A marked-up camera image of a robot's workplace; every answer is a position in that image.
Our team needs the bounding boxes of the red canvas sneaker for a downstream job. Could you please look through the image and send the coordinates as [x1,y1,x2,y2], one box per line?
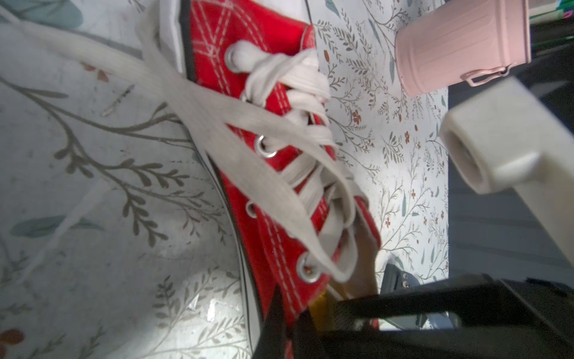
[137,1,381,358]

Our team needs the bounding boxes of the yellow fleece insole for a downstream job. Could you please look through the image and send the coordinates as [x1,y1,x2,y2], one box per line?
[308,287,343,332]

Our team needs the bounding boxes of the pink pen cup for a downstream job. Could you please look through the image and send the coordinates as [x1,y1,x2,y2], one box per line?
[395,0,532,97]

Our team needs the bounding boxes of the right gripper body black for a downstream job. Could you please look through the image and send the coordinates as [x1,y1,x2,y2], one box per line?
[320,275,573,358]

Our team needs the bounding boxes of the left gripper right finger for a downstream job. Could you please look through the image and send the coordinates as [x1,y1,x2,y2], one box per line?
[291,310,328,359]

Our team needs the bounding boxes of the grey rectangular box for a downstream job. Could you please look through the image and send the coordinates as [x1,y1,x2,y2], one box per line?
[380,263,420,295]

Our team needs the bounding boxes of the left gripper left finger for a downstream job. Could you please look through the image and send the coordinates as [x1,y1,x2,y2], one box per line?
[253,287,286,359]

